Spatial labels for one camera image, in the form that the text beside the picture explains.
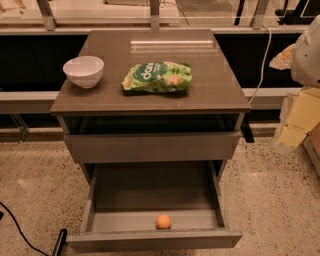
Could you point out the orange fruit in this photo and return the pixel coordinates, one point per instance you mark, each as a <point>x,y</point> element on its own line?
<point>163,222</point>

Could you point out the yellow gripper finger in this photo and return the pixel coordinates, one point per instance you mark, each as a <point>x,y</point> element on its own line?
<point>303,116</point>
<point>283,60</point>

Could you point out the green snack bag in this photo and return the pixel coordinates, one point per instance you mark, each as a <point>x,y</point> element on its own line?
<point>158,77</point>

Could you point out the black object on floor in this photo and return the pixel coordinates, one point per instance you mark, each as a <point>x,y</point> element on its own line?
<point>61,240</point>

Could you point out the cardboard box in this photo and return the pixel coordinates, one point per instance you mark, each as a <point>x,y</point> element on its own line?
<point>312,146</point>

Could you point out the metal railing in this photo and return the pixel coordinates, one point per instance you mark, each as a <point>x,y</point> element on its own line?
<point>82,16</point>

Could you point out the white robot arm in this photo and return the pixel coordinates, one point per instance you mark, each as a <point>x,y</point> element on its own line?
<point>305,69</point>

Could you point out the grey drawer cabinet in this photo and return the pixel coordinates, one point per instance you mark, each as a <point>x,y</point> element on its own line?
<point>215,101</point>

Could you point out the open middle drawer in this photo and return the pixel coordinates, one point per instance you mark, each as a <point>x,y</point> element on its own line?
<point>125,200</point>

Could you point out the white ceramic bowl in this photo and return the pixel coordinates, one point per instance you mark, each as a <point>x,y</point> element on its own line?
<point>84,71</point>

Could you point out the closed grey top drawer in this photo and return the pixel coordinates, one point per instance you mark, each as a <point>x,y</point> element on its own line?
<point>152,147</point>

